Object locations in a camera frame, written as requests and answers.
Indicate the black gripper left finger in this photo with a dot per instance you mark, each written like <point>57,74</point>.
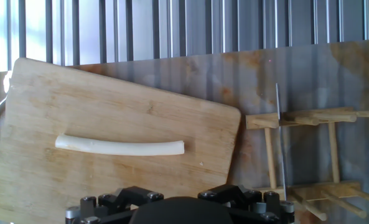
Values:
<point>115,202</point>

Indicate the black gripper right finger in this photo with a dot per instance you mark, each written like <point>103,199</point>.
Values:
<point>252,202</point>

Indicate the steel cleaver knife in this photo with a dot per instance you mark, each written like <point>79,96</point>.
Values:
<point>282,158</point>

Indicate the white scallion stalk piece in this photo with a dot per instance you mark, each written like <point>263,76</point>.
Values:
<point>119,148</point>

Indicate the wooden peg knife rack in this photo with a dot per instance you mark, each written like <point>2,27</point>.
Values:
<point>262,122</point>

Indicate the wooden cutting board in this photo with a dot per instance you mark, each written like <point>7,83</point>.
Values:
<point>109,109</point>

